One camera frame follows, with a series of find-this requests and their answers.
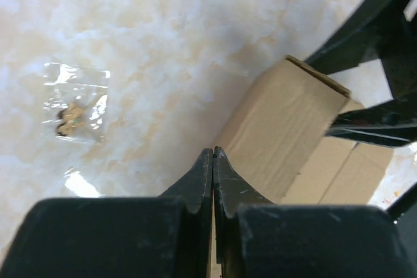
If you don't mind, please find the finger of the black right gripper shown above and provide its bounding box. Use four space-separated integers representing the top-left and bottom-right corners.
326 97 416 148
306 0 410 75

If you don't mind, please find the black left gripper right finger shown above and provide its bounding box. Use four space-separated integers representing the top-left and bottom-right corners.
213 147 416 277

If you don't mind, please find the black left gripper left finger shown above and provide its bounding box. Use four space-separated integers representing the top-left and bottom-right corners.
1 148 212 277

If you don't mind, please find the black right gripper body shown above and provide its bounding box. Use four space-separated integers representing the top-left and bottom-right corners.
377 0 417 223

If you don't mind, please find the brown cardboard box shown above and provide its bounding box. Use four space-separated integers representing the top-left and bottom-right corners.
215 57 388 206

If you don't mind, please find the clear plastic wrapper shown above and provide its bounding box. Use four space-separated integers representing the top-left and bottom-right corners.
42 63 111 143

